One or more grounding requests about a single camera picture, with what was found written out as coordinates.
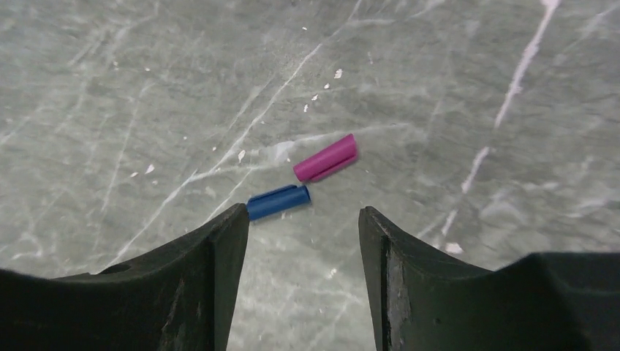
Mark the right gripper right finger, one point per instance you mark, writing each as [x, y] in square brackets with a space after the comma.
[424, 299]

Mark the blue pen cap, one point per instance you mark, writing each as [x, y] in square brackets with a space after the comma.
[277, 200]

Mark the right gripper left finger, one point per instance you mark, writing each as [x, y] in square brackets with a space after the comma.
[179, 296]

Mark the magenta pen cap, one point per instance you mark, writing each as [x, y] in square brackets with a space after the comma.
[328, 161]

